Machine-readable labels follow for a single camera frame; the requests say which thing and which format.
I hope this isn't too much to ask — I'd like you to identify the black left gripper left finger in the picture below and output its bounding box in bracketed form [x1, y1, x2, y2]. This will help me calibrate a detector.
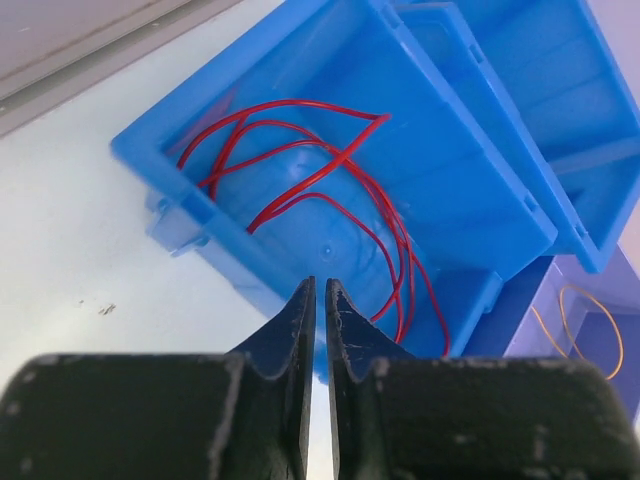
[1, 278, 316, 479]

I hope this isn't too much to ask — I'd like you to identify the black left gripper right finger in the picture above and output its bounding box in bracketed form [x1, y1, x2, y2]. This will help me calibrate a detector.
[325, 279, 635, 479]

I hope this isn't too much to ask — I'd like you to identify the yellow cable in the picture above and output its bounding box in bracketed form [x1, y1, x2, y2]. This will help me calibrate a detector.
[529, 284, 626, 381]

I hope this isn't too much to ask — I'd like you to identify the lavender plastic tray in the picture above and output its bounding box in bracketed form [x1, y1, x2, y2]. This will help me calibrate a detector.
[502, 244, 640, 381]

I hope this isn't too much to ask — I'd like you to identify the front blue plastic bin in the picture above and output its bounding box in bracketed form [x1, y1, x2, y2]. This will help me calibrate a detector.
[111, 1, 557, 357]

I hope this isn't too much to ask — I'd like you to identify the blue plastic bin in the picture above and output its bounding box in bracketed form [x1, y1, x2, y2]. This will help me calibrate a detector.
[395, 1, 639, 273]
[111, 1, 557, 357]

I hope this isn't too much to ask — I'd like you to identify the rear blue plastic bin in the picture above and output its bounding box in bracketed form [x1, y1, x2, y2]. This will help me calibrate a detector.
[395, 1, 639, 273]

